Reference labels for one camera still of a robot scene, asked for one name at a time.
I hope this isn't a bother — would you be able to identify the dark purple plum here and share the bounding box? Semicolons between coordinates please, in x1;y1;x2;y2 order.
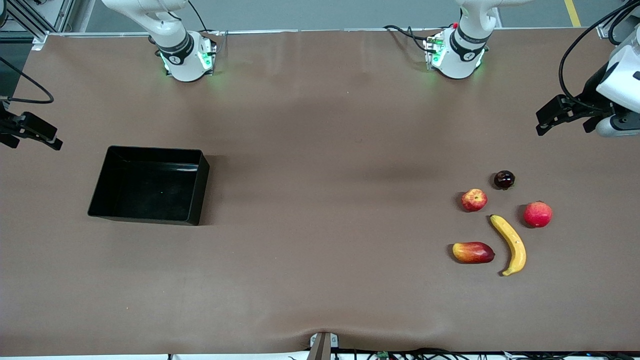
493;170;516;191

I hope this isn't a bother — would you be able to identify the aluminium frame post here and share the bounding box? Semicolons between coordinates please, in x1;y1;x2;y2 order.
596;0;640;41
0;0;76;51

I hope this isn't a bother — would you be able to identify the black plastic box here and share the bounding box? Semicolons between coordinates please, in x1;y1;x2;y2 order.
87;145;211;227

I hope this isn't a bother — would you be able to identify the round red fruit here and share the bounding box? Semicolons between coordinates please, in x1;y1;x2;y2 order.
523;200;554;229

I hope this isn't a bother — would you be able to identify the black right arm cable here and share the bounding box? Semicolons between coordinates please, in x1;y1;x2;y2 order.
0;56;55;105

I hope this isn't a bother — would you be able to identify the black left base cable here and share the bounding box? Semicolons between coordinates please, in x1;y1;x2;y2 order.
383;24;433;53

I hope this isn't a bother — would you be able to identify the red yellow mango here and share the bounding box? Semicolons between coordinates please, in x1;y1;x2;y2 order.
452;241;496;265

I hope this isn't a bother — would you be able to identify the yellow banana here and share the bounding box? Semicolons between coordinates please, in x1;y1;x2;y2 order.
489;214;527;277

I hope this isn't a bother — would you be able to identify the brown table mat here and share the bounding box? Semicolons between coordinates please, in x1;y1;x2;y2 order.
0;29;640;357

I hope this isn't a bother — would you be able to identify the metal table clamp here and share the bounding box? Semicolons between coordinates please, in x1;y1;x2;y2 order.
309;331;340;360

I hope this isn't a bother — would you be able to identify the black base cable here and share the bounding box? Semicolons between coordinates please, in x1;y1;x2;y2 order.
383;24;433;53
187;0;221;36

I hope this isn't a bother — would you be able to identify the small red yellow apple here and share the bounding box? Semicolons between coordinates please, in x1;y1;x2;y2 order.
460;188;489;213

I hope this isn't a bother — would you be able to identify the black right base cable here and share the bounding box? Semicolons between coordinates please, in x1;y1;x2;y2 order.
187;0;221;36

